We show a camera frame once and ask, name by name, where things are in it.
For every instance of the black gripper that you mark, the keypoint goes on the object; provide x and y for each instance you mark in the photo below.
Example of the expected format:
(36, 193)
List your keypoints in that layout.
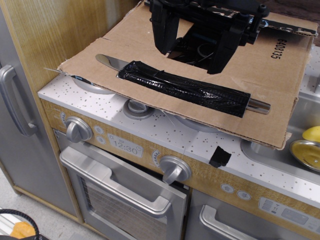
(217, 15)

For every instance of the black tape strip on cardboard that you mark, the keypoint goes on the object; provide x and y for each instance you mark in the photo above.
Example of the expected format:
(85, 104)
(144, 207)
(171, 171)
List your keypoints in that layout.
(298, 30)

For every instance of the brown cardboard box flap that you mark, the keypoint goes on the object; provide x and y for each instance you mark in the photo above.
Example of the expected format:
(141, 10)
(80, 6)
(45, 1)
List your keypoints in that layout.
(271, 70)

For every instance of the silver knife taped black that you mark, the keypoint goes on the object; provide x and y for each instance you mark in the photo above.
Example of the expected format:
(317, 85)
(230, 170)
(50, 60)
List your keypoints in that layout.
(223, 99)

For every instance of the right grey stove burner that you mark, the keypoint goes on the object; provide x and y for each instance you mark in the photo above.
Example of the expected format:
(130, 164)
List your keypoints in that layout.
(196, 125)

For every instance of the grey stove burner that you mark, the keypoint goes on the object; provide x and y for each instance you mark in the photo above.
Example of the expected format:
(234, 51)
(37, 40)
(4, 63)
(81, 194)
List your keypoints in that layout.
(90, 87)
(196, 125)

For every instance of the silver burner knob on stovetop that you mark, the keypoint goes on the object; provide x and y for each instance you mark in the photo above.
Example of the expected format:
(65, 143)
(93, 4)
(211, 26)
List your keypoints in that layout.
(136, 110)

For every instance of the left grey stove burner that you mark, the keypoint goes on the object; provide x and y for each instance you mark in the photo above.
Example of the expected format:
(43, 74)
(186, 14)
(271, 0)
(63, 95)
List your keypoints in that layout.
(90, 87)

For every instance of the black tape piece on counter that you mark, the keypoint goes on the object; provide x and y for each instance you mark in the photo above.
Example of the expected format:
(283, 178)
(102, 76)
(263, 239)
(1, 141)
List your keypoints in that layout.
(220, 158)

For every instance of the toy oven clock display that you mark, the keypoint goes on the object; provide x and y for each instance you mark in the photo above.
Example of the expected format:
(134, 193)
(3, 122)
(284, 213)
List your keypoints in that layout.
(126, 145)

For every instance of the silver toy sink basin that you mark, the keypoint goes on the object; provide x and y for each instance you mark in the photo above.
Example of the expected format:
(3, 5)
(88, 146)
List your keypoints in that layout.
(305, 115)

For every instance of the right silver stove knob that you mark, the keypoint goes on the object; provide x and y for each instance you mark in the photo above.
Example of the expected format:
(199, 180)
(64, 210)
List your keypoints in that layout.
(174, 169)

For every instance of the silver stove knob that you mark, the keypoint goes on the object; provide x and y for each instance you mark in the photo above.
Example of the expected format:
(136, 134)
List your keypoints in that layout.
(174, 169)
(77, 130)

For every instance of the yellow toy lemon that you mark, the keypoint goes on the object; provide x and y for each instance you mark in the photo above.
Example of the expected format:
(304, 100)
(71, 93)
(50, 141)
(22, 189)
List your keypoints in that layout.
(312, 134)

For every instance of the left silver stove knob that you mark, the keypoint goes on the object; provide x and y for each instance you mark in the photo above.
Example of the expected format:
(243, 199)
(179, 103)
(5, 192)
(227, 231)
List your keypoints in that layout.
(77, 130)

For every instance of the toy kitchen wooden cabinet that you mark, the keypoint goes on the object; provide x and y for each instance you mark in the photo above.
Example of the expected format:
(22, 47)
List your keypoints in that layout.
(184, 142)

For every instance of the small silver metal bowl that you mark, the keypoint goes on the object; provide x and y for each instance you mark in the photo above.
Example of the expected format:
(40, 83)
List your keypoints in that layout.
(307, 153)

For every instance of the silver oven door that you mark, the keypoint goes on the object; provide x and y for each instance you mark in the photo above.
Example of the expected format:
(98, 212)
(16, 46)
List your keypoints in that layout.
(115, 219)

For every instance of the grey fridge door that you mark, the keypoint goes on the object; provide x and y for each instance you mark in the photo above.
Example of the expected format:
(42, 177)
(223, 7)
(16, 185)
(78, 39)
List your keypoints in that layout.
(31, 163)

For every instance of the black rimmed basket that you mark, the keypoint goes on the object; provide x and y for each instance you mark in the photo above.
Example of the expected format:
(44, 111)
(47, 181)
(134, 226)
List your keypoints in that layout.
(27, 219)

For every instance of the orange object in basket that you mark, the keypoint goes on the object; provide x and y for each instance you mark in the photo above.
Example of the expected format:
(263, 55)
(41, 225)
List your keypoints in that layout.
(22, 230)

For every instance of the silver oven door handle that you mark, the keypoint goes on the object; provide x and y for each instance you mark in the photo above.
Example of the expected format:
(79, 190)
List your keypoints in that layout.
(101, 176)

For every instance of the silver dishwasher door handle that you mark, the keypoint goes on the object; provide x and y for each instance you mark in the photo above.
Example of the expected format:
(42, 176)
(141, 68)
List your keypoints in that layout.
(207, 217)

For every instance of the silver fridge door handle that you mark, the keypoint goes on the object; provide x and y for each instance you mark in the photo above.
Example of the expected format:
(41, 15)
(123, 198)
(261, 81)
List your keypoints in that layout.
(7, 74)

